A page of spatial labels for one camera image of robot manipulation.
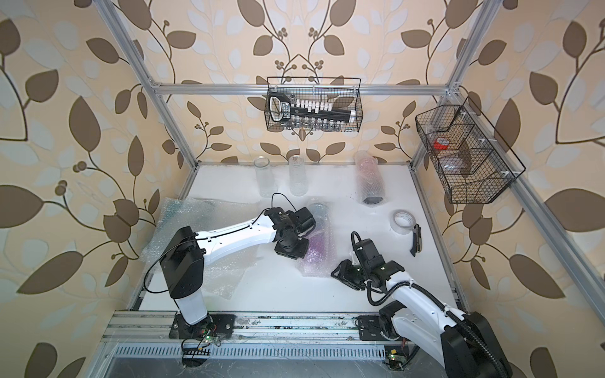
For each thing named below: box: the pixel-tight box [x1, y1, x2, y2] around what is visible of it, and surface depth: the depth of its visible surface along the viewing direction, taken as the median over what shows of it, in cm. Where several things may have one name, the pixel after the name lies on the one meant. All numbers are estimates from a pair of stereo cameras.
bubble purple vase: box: [296, 200, 338, 278], surface depth 86 cm
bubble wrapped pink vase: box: [353, 149, 387, 208], surface depth 107 cm
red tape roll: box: [433, 137, 450, 151], surface depth 84 cm
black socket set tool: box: [267, 93, 357, 123], surface depth 84 cm
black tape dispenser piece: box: [410, 223, 423, 258], surface depth 95 cm
